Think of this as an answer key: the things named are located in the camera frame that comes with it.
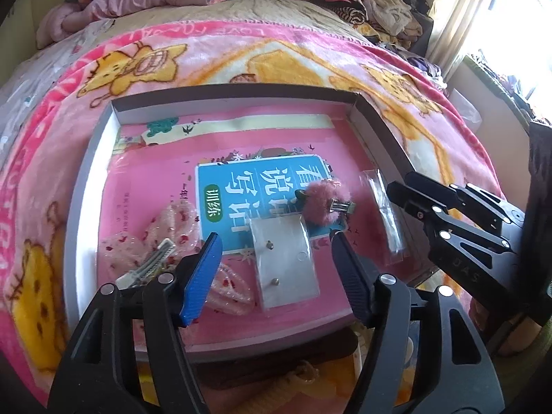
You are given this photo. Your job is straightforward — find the cream curtain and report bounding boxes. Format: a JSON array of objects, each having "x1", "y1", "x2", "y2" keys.
[{"x1": 426, "y1": 0, "x2": 506, "y2": 92}]

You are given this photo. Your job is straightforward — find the crumpled clear plastic bag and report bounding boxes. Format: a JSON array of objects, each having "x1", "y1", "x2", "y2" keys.
[{"x1": 447, "y1": 88, "x2": 482, "y2": 124}]

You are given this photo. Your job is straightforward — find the pink mesh bow hair clip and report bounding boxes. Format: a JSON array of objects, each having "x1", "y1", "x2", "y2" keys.
[{"x1": 101, "y1": 200, "x2": 256, "y2": 316}]

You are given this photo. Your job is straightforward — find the printed pink blanket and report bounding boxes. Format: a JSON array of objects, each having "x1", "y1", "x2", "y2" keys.
[{"x1": 0, "y1": 19, "x2": 520, "y2": 414}]

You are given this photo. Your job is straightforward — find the earring card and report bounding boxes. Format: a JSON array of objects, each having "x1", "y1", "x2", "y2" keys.
[{"x1": 250, "y1": 218, "x2": 322, "y2": 310}]

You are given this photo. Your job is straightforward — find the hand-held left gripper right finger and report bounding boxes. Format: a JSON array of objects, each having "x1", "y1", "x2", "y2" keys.
[{"x1": 328, "y1": 229, "x2": 505, "y2": 414}]

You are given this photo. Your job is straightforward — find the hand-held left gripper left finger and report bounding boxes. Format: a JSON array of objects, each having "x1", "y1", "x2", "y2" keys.
[{"x1": 47, "y1": 232, "x2": 224, "y2": 414}]

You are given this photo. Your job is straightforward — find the shallow cardboard box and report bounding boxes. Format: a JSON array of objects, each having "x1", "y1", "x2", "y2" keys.
[{"x1": 64, "y1": 84, "x2": 437, "y2": 389}]

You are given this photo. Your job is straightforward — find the pale floral sheet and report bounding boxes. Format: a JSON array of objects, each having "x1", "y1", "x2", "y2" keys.
[{"x1": 0, "y1": 19, "x2": 104, "y2": 165}]

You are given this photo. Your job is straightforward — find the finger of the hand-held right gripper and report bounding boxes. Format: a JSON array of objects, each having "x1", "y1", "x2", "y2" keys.
[
  {"x1": 404, "y1": 171, "x2": 526, "y2": 237},
  {"x1": 386, "y1": 180, "x2": 515, "y2": 299}
]

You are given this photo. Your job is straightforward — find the purple clothes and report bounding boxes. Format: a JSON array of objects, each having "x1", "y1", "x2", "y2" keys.
[{"x1": 407, "y1": 51, "x2": 450, "y2": 92}]

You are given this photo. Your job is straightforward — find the pink fluffy hair clip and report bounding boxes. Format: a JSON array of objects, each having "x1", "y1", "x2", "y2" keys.
[{"x1": 295, "y1": 178, "x2": 357, "y2": 226}]

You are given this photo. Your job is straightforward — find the pink book with blue label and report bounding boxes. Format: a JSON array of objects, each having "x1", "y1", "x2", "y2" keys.
[{"x1": 99, "y1": 114, "x2": 415, "y2": 338}]

